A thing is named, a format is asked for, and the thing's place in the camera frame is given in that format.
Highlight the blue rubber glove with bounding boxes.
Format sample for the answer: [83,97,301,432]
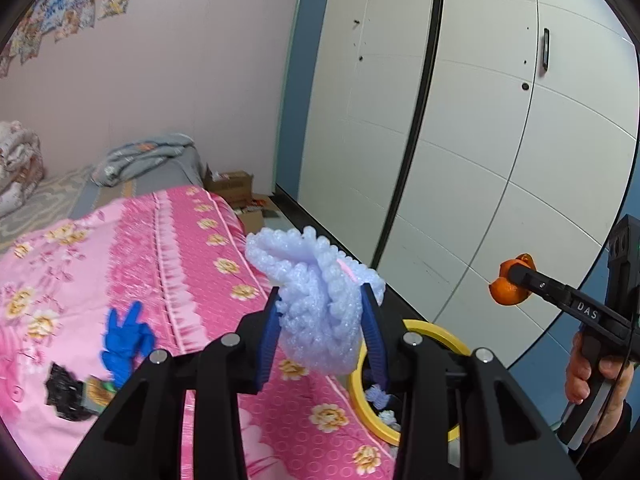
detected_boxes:
[101,301,155,390]

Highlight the orange peel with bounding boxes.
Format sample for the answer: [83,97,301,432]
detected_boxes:
[488,252,536,307]

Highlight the purple foam net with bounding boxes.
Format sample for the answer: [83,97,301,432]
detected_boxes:
[245,226,386,375]

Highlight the orange green snack packet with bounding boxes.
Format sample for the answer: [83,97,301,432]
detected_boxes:
[82,376,117,415]

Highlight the yellow rimmed black trash bin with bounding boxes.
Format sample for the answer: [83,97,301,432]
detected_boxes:
[347,318,471,448]

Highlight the person's right hand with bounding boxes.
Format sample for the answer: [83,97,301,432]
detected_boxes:
[565,333,634,406]

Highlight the pink floral bedspread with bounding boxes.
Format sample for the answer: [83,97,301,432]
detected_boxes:
[1,186,394,479]

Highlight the flat open cardboard box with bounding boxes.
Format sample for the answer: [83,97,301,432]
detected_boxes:
[234,194,281,234]

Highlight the white wardrobe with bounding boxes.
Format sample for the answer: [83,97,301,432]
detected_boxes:
[276,0,639,363]

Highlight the grey folded blanket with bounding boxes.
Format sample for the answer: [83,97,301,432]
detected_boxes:
[91,132,194,188]

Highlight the folded floral quilt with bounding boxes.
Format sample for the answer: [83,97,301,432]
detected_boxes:
[0,120,44,218]

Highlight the black wardrobe handle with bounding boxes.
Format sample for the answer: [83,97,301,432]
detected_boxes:
[539,27,550,76]

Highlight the anime posters on wall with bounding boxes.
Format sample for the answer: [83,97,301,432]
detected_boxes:
[1,0,129,77]

